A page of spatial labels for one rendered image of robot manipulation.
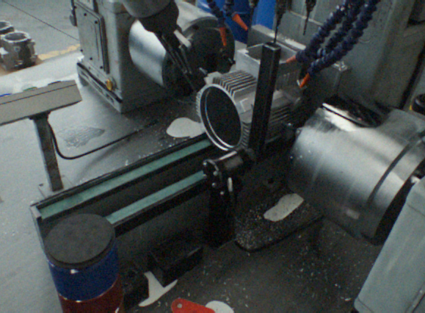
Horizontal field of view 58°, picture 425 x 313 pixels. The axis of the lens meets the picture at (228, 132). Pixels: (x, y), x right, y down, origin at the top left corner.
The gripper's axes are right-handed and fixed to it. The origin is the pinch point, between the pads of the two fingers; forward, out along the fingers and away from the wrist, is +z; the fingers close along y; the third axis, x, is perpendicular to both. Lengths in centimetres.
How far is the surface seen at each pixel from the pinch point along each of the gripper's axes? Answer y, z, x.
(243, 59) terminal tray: -3.4, 2.9, -11.2
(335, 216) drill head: -39.7, 10.1, 3.3
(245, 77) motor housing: -7.0, 3.8, -8.0
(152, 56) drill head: 20.3, 4.2, 0.4
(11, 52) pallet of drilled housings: 219, 78, 33
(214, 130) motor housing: -2.2, 15.7, 3.0
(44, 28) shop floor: 319, 127, 0
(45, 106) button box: 13.1, -9.6, 26.8
